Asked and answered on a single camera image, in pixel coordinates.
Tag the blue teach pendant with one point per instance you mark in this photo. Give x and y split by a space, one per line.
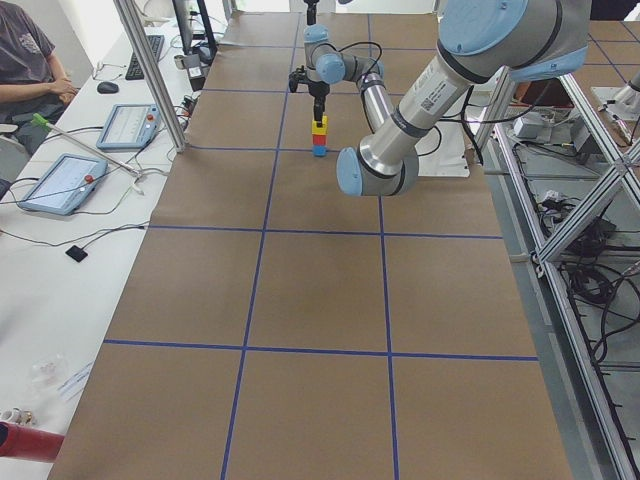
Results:
129 127
65 185

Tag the red cylinder object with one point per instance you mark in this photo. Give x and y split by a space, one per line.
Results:
25 443

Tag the seated person grey shirt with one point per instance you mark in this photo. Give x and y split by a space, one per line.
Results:
33 80

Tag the computer monitor stand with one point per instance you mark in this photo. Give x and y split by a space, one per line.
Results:
196 33

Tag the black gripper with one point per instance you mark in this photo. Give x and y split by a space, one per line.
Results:
317 89

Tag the aluminium frame post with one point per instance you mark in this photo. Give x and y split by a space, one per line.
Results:
132 25

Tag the small black square pad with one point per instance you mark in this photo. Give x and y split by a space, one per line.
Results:
76 253

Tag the near blue teach pendant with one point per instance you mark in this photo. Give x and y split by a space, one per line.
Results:
65 185

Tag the far blue teach pendant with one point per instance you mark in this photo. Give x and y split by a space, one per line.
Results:
129 127

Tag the grey rod green tip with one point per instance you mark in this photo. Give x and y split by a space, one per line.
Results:
41 121

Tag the red cube block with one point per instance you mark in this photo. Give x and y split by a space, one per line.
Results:
319 139

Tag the aluminium truss frame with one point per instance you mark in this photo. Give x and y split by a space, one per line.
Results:
573 196

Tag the black computer mouse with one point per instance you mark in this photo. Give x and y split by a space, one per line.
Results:
107 87

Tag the yellow cube block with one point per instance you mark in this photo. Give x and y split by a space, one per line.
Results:
320 128

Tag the blue cube block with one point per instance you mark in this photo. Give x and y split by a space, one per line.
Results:
319 150

